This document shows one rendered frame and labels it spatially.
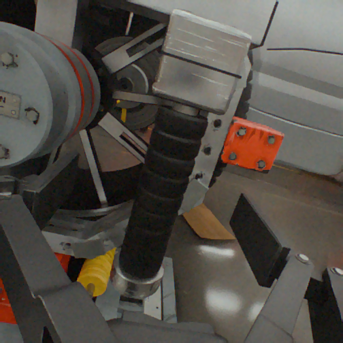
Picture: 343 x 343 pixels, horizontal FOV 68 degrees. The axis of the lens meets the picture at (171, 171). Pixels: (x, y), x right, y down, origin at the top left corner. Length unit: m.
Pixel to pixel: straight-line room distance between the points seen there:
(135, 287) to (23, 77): 0.20
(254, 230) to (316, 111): 0.87
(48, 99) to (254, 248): 0.21
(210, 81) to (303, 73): 0.84
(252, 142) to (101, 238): 0.30
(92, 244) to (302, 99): 0.81
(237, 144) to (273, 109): 0.56
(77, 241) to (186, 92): 0.38
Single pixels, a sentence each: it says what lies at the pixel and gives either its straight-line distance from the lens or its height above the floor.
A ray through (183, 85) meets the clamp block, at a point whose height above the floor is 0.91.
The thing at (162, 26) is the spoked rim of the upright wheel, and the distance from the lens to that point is 0.49.
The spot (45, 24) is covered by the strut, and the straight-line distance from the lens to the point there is 0.42.
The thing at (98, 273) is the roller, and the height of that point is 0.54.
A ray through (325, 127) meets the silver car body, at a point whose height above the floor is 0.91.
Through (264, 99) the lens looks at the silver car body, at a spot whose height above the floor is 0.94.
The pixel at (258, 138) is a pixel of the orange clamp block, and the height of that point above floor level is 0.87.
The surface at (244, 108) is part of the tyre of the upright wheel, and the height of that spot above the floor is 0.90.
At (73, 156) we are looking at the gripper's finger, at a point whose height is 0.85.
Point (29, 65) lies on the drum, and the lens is 0.26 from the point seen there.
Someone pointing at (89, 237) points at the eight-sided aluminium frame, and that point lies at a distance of 0.48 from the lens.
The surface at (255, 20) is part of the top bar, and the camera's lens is 0.20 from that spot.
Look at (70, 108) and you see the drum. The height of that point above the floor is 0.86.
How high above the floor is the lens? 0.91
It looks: 19 degrees down
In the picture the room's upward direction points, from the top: 17 degrees clockwise
